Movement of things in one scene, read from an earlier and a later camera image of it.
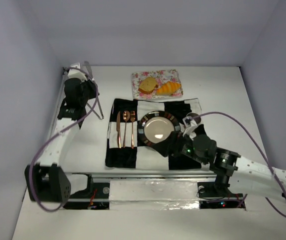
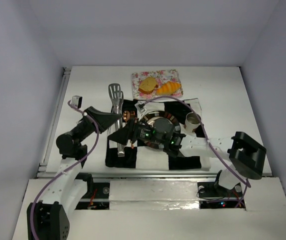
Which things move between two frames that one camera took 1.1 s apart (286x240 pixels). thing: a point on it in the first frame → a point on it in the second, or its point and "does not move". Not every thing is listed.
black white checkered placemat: [126, 148] does not move
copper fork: [132, 117] does not move
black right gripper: [174, 143] → [132, 131]
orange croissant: [168, 88] does not move
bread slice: [148, 85] does not move
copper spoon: [126, 116] does not move
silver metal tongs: [88, 68] → [116, 92]
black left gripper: [91, 86] → [91, 119]
